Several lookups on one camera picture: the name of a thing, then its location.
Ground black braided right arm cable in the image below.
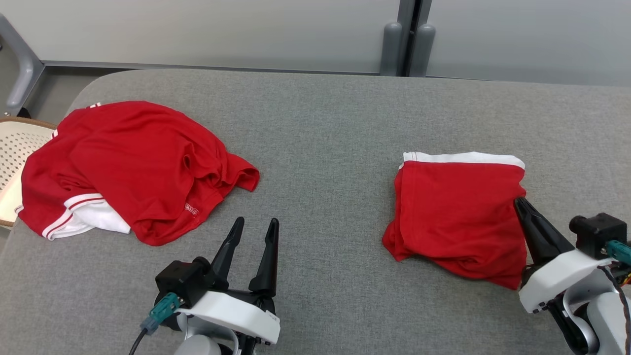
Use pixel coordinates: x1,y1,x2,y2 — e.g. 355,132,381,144
598,265,631,355

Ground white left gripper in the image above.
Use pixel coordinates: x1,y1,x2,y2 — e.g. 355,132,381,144
176,216,281,345

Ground red shorts with white trim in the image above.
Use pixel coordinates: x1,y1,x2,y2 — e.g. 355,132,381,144
382,151,528,290

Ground camera cable, teal plug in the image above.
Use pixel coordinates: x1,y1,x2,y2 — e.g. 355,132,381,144
128,292,181,355
606,240,631,263

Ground grey partition post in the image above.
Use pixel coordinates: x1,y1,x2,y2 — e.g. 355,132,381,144
418,0,436,78
380,0,418,77

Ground grey metal frame leg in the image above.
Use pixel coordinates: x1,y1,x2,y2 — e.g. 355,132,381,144
0,14,46,117

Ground left camera cable, teal plug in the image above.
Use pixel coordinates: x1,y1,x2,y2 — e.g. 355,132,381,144
128,292,181,355

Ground red shirt with white sleeves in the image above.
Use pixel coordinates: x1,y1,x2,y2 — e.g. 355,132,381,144
15,101,260,247

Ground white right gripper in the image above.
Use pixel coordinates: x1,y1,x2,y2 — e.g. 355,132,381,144
513,197,615,314

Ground beige perforated laundry basket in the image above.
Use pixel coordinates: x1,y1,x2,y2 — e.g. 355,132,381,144
0,117,58,230

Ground right camera cable, teal plug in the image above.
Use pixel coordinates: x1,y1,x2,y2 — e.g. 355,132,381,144
606,240,631,263

